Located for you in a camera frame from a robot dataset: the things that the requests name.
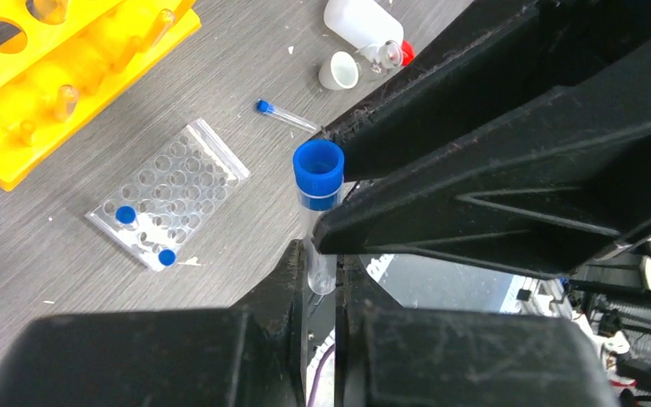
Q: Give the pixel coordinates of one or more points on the white plastic squeeze bottle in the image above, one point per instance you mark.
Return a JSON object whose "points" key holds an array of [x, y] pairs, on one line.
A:
{"points": [[365, 22]]}

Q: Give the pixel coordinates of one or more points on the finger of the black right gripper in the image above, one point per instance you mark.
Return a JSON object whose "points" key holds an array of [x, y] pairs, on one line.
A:
{"points": [[537, 194], [493, 58]]}

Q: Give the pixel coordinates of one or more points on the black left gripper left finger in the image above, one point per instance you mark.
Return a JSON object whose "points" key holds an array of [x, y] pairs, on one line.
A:
{"points": [[248, 354]]}

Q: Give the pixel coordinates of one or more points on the small white cup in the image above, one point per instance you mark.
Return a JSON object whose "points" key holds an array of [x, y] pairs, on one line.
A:
{"points": [[339, 72]]}

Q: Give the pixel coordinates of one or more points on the clear acrylic tube rack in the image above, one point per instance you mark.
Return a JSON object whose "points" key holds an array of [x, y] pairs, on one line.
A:
{"points": [[174, 193]]}

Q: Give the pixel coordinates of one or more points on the yellow plastic test tube rack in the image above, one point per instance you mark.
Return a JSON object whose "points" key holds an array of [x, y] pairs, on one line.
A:
{"points": [[63, 62]]}

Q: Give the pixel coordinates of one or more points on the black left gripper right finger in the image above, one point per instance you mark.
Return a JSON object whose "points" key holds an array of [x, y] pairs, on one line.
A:
{"points": [[389, 355]]}

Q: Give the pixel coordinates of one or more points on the small clear glass beaker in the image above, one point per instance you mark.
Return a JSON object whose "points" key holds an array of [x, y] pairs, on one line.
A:
{"points": [[377, 60]]}

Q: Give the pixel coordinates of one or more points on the blue-capped small test tube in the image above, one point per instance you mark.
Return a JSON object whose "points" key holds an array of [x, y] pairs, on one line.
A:
{"points": [[125, 215]]}

